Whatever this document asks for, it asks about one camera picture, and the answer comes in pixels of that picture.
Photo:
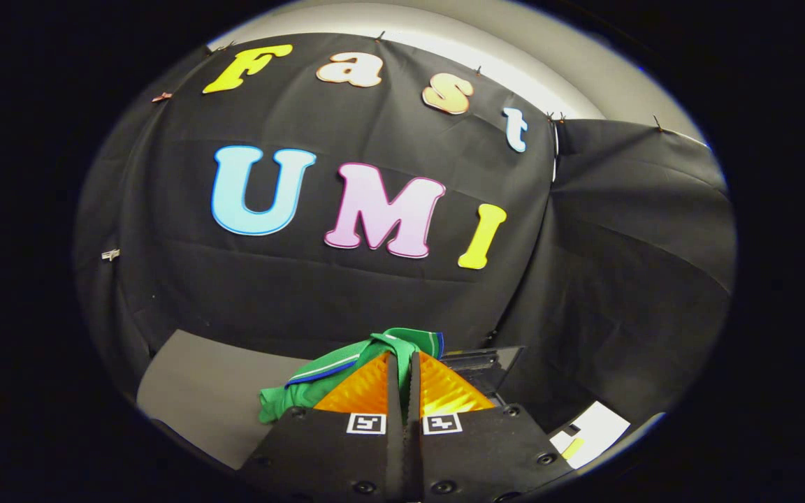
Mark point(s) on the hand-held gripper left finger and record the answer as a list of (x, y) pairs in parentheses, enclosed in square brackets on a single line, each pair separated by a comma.
[(393, 419)]

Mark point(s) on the grey table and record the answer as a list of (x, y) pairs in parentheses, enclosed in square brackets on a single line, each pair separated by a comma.
[(207, 391)]

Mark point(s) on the black backdrop cloth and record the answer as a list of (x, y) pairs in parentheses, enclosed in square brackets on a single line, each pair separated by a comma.
[(374, 300)]

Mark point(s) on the silver metal clip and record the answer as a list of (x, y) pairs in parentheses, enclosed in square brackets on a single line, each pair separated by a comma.
[(110, 254)]

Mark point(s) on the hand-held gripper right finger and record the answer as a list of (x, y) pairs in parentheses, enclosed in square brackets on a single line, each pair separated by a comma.
[(413, 419)]

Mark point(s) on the red clip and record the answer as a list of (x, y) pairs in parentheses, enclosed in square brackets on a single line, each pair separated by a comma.
[(162, 97)]

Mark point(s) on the green polo shirt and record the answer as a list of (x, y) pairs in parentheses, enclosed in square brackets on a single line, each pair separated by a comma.
[(284, 402)]

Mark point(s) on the white card with yellow label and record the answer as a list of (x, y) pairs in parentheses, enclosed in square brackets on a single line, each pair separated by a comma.
[(602, 426)]

